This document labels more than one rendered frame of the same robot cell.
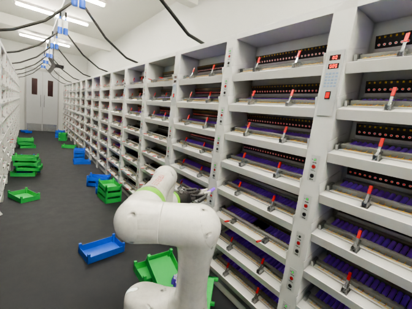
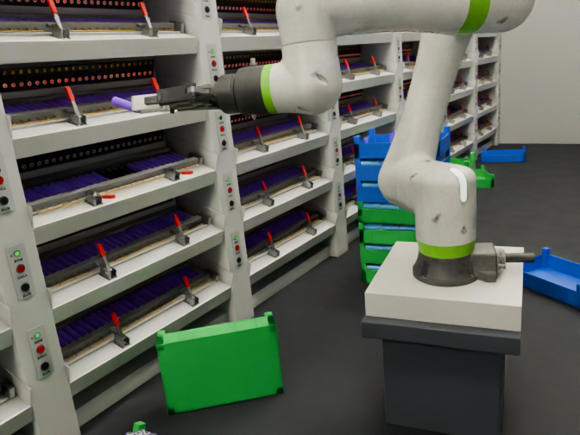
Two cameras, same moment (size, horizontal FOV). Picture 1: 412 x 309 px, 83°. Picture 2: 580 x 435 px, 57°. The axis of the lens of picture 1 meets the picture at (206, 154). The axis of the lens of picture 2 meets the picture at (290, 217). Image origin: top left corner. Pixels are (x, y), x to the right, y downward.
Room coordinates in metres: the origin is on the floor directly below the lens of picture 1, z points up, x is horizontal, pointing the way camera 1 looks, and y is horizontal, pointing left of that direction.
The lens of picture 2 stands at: (1.38, 1.13, 0.83)
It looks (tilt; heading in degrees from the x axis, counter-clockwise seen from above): 16 degrees down; 253
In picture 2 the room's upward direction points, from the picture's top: 5 degrees counter-clockwise
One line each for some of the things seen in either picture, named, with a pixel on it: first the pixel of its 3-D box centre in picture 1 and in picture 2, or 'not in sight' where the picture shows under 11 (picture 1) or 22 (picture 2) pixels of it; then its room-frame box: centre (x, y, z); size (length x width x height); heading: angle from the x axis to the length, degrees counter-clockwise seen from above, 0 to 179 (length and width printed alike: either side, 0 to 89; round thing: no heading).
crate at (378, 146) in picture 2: not in sight; (402, 141); (0.41, -0.58, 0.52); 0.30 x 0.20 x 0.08; 136
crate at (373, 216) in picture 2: not in sight; (404, 205); (0.41, -0.58, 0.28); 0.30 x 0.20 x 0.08; 136
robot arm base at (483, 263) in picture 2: not in sight; (471, 260); (0.68, 0.18, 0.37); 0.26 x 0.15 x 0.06; 149
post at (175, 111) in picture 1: (178, 148); not in sight; (2.24, 0.28, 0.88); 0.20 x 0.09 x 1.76; 128
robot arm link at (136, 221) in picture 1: (141, 215); (488, 1); (0.62, 0.16, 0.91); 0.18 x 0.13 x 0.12; 1
